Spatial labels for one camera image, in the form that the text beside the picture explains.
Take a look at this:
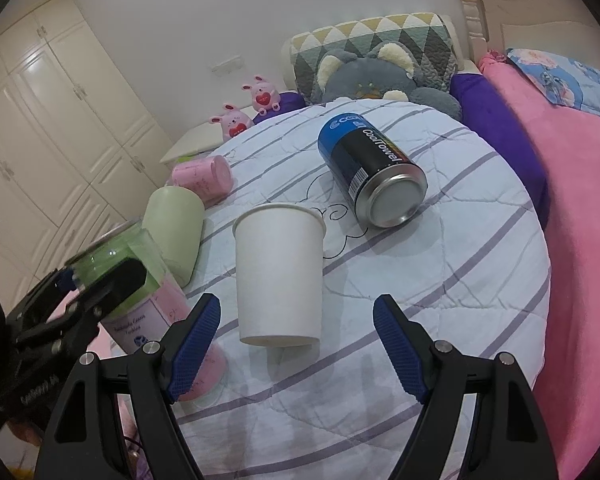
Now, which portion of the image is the pink can green lid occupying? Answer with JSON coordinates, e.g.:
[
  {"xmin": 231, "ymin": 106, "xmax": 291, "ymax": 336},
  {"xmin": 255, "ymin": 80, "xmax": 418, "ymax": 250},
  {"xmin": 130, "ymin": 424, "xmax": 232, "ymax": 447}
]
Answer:
[{"xmin": 63, "ymin": 223, "xmax": 229, "ymax": 402}]

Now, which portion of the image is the white paper cup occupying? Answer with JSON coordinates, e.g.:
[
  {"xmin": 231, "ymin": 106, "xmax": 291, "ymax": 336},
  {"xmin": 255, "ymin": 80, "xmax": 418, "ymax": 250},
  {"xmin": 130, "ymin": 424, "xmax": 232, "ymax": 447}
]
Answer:
[{"xmin": 233, "ymin": 203, "xmax": 326, "ymax": 347}]

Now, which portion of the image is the pale green cup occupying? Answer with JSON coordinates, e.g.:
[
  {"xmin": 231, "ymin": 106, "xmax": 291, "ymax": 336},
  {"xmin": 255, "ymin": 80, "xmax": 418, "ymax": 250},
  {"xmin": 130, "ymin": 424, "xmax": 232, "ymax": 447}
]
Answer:
[{"xmin": 143, "ymin": 185, "xmax": 206, "ymax": 287}]

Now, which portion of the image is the small pink cup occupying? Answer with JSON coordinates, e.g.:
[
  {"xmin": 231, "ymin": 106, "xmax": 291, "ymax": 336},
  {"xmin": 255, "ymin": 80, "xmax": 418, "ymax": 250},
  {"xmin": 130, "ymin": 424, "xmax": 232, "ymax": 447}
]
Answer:
[{"xmin": 171, "ymin": 155, "xmax": 233, "ymax": 205}]

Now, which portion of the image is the pink bed blanket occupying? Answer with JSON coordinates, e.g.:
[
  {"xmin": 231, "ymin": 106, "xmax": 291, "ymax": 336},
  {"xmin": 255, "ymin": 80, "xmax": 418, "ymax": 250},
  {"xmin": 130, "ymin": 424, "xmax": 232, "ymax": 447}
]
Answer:
[{"xmin": 478, "ymin": 52, "xmax": 600, "ymax": 479}]

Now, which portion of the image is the striped white quilt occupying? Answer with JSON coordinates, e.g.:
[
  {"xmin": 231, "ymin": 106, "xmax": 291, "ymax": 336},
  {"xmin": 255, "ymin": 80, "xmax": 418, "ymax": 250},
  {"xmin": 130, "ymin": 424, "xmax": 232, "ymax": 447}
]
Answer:
[{"xmin": 114, "ymin": 97, "xmax": 553, "ymax": 480}]

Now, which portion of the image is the white wardrobe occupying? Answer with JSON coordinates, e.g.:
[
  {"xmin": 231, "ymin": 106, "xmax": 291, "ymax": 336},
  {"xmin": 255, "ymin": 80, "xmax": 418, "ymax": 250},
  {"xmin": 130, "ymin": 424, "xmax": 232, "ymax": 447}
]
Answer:
[{"xmin": 0, "ymin": 0, "xmax": 172, "ymax": 310}]

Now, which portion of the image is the blue black metal can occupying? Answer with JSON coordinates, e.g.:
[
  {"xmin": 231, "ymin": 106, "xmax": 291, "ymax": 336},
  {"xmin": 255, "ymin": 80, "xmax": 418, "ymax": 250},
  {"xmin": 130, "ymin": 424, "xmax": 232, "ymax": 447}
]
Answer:
[{"xmin": 317, "ymin": 113, "xmax": 428, "ymax": 229}]

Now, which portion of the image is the purple blanket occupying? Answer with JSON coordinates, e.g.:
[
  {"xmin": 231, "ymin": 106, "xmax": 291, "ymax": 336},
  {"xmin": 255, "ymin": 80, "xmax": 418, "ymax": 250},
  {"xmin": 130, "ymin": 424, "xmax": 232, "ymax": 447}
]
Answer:
[{"xmin": 450, "ymin": 73, "xmax": 550, "ymax": 230}]

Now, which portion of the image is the pink bunny plush left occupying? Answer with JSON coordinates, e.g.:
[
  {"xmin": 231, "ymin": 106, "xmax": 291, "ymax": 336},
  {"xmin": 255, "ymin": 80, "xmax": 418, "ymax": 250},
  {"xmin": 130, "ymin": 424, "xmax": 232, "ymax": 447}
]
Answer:
[{"xmin": 209, "ymin": 103, "xmax": 253, "ymax": 141}]

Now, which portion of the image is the pink bunny plush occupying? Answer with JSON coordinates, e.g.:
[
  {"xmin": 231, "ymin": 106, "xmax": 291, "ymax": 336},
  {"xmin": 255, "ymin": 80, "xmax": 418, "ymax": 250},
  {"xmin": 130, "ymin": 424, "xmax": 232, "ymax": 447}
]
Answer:
[
  {"xmin": 209, "ymin": 103, "xmax": 253, "ymax": 141},
  {"xmin": 242, "ymin": 75, "xmax": 280, "ymax": 116}
]

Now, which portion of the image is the pink bunny plush right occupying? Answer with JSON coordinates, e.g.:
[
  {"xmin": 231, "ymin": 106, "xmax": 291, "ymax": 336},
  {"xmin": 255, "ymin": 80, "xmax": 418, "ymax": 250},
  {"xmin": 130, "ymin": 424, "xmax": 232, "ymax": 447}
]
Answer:
[{"xmin": 242, "ymin": 75, "xmax": 280, "ymax": 116}]

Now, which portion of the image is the blue cartoon pillow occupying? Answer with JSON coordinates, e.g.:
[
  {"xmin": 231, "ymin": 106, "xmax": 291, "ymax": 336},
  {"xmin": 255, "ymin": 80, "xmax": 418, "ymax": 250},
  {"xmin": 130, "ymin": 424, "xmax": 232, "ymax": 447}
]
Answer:
[{"xmin": 506, "ymin": 49, "xmax": 600, "ymax": 117}]

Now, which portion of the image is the grey plush cat toy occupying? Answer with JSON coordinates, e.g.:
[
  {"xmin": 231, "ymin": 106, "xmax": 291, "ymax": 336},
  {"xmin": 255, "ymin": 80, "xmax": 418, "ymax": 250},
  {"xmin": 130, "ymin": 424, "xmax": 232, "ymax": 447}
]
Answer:
[{"xmin": 315, "ymin": 42, "xmax": 463, "ymax": 120}]

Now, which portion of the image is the triangle pattern quilted cushion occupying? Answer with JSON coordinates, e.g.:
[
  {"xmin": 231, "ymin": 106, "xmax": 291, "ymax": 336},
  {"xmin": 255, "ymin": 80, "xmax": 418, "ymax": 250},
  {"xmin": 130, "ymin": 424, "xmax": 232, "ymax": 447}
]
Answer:
[{"xmin": 282, "ymin": 12, "xmax": 464, "ymax": 103}]

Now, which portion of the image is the cream wooden headboard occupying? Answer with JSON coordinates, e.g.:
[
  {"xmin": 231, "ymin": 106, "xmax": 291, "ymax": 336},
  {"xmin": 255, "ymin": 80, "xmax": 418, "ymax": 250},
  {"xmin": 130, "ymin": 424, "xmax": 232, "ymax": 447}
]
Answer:
[{"xmin": 460, "ymin": 0, "xmax": 596, "ymax": 62}]

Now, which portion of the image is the wall outlet panel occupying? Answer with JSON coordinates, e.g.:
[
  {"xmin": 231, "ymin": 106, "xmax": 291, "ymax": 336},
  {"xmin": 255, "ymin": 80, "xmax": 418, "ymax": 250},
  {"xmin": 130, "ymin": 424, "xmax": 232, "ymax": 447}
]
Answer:
[{"xmin": 211, "ymin": 55, "xmax": 244, "ymax": 77}]

